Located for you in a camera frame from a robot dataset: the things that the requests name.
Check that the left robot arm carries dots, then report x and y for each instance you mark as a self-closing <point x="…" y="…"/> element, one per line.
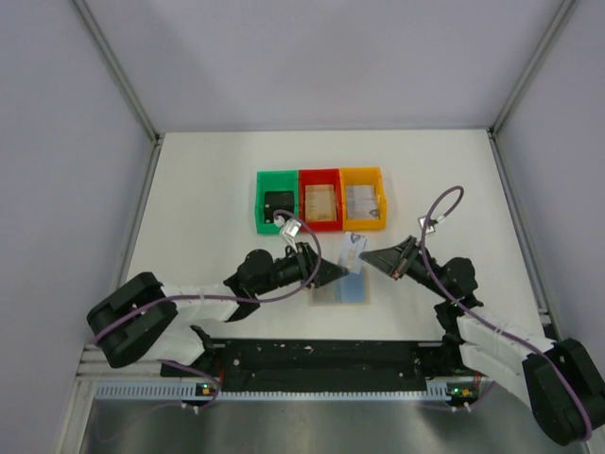
<point x="147" y="319"/>

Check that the yellow plastic bin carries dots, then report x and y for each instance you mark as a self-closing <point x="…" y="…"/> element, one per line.
<point x="364" y="175"/>

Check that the silver cards stack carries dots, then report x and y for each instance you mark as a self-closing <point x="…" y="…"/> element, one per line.
<point x="362" y="202"/>

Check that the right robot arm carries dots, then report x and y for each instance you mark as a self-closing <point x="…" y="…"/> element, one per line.
<point x="556" y="379"/>

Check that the black cards stack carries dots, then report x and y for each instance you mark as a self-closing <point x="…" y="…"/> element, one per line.
<point x="278" y="200"/>

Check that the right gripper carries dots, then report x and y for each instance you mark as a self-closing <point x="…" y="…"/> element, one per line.
<point x="404" y="260"/>

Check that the red plastic bin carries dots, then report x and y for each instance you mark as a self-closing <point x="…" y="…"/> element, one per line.
<point x="321" y="176"/>

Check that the grey slotted cable duct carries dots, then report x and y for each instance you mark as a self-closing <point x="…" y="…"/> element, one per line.
<point x="197" y="392"/>

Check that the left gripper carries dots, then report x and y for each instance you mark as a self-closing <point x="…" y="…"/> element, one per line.
<point x="307" y="260"/>

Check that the left aluminium frame post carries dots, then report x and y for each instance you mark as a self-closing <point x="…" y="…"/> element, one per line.
<point x="114" y="67"/>

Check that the green plastic bin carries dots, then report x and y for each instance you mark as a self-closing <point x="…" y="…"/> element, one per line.
<point x="280" y="180"/>

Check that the aluminium frame post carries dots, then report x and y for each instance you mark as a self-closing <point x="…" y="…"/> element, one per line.
<point x="555" y="27"/>
<point x="114" y="67"/>

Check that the right aluminium frame post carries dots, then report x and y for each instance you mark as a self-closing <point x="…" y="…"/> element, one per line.
<point x="555" y="27"/>

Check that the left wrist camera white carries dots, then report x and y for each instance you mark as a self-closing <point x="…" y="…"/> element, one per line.
<point x="288" y="227"/>

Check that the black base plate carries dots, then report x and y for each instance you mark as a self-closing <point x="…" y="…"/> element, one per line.
<point x="333" y="366"/>

